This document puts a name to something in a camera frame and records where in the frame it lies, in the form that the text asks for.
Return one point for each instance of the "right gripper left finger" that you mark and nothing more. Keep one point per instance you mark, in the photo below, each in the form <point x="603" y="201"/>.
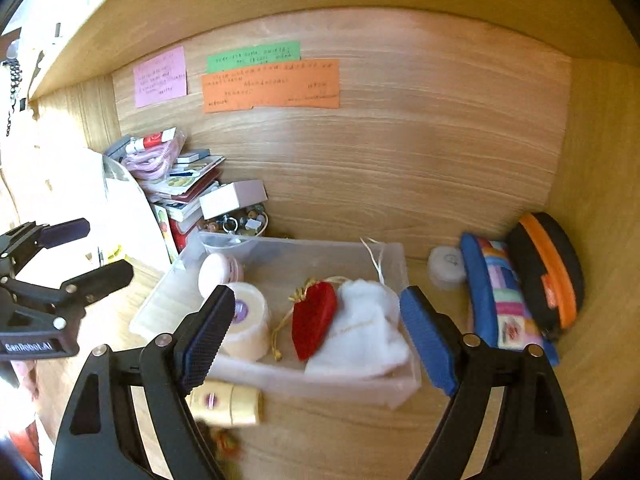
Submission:
<point x="171" y="366"/>

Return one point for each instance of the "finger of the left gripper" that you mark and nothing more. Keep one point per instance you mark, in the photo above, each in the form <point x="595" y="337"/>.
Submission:
<point x="99" y="283"/>
<point x="63" y="233"/>

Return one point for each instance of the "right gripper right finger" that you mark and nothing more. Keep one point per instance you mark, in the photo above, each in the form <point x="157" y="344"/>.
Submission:
<point x="464" y="372"/>

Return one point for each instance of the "yellow cylindrical bottle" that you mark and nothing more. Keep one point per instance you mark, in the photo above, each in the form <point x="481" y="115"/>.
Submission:
<point x="226" y="405"/>

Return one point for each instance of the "red velvet pouch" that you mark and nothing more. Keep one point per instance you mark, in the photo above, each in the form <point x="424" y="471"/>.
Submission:
<point x="314" y="306"/>

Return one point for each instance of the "gourd charm with tassel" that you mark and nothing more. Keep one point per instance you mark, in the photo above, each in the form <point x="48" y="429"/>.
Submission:
<point x="224" y="446"/>

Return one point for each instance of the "person's left hand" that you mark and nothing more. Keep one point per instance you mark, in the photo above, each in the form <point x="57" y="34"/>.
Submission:
<point x="26" y="374"/>

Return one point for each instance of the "white paper sheets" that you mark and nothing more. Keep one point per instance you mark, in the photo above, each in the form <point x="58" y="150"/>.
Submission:
<point x="50" y="186"/>

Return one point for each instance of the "blue patchwork pencil case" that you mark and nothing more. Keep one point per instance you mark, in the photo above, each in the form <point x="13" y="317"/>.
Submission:
<point x="499" y="312"/>

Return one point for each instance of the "round cream jar purple label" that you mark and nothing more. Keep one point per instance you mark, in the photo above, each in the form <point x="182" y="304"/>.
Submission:
<point x="248" y="336"/>

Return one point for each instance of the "stack of books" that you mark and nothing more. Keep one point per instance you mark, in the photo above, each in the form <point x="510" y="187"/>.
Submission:
<point x="175" y="199"/>

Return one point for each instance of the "black orange zip case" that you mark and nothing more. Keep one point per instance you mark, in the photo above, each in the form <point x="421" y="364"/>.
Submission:
<point x="549" y="270"/>

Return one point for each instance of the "clear plastic storage bin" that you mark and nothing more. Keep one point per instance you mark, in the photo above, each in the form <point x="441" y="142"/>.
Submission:
<point x="277" y="267"/>

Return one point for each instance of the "bowl of small trinkets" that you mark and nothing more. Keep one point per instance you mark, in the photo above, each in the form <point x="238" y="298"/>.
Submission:
<point x="248" y="221"/>

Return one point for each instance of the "small white cardboard box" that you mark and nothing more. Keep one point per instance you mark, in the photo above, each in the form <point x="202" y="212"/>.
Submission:
<point x="231" y="197"/>

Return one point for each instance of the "pink sticky note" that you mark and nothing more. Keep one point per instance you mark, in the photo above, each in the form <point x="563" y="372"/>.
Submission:
<point x="160" y="79"/>

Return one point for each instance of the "orange sticky note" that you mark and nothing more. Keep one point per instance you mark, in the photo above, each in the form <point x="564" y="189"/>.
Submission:
<point x="314" y="82"/>

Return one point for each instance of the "green sticky note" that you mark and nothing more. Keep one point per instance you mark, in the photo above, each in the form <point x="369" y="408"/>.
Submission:
<point x="254" y="55"/>

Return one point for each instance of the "white drawstring pouch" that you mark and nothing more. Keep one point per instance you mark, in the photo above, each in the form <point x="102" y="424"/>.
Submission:
<point x="363" y="340"/>

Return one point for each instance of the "bag with pink cord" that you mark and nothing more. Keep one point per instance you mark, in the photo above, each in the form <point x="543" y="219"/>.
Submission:
<point x="149" y="157"/>

